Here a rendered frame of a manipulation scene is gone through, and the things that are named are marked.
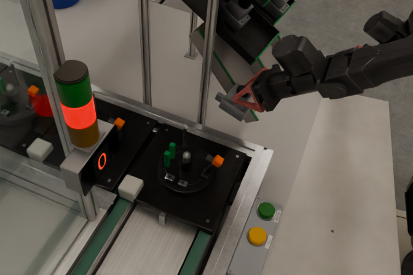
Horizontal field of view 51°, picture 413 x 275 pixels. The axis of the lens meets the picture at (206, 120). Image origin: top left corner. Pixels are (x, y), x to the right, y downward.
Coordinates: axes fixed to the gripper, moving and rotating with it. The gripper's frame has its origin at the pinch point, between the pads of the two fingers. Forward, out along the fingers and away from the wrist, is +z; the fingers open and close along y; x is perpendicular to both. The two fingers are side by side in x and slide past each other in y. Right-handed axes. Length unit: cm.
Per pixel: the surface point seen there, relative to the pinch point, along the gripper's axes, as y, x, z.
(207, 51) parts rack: -5.0, -10.6, 7.1
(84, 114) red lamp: 36.9, -18.5, 0.4
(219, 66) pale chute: -8.3, -5.2, 8.5
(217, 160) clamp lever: 11.7, 9.3, 5.2
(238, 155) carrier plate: -0.6, 16.6, 10.1
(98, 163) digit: 34.8, -8.1, 8.7
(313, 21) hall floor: -220, 50, 81
